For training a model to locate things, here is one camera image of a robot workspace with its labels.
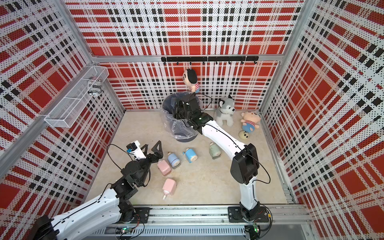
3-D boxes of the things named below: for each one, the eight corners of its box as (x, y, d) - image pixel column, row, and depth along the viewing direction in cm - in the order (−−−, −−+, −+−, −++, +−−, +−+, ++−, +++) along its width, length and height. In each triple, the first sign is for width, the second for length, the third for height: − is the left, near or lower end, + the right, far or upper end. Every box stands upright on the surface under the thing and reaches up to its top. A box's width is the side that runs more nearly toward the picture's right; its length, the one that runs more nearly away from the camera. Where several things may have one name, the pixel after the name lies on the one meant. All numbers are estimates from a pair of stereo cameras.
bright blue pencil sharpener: (191, 165, 92) (190, 161, 87) (184, 155, 97) (183, 151, 92) (199, 160, 95) (199, 155, 90) (191, 151, 99) (191, 146, 94)
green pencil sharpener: (214, 160, 94) (215, 155, 89) (205, 151, 99) (206, 145, 93) (221, 155, 97) (222, 150, 91) (212, 146, 101) (213, 141, 96)
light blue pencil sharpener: (174, 170, 91) (172, 164, 84) (168, 160, 95) (165, 154, 88) (181, 165, 92) (179, 159, 86) (174, 156, 97) (173, 150, 90)
